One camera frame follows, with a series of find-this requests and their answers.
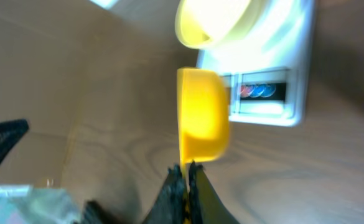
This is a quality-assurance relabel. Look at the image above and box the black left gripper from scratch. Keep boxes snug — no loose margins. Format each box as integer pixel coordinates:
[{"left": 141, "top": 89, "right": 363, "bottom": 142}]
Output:
[{"left": 73, "top": 200, "right": 122, "bottom": 224}]

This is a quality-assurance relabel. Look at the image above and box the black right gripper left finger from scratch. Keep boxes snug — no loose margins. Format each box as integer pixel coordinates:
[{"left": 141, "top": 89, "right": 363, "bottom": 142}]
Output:
[{"left": 142, "top": 164, "right": 188, "bottom": 224}]

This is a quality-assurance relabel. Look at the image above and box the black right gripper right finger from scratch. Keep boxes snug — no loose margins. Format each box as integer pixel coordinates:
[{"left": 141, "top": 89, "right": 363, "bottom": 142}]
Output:
[{"left": 189, "top": 162, "right": 239, "bottom": 224}]

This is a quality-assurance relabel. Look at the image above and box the yellow measuring scoop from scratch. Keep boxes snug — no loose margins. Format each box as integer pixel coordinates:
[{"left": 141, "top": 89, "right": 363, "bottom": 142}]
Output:
[{"left": 176, "top": 67, "right": 231, "bottom": 224}]

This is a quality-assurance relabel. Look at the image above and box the white digital kitchen scale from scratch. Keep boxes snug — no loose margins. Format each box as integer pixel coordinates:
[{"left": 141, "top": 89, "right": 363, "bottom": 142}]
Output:
[{"left": 197, "top": 0, "right": 317, "bottom": 126}]

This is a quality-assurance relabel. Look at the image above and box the yellow plastic bowl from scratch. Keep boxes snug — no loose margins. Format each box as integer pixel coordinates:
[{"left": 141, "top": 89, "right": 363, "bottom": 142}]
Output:
[{"left": 175, "top": 0, "right": 269, "bottom": 49}]

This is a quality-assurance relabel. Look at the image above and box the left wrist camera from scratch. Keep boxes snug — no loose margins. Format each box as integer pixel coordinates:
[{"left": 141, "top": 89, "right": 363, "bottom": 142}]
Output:
[{"left": 0, "top": 185, "right": 81, "bottom": 223}]

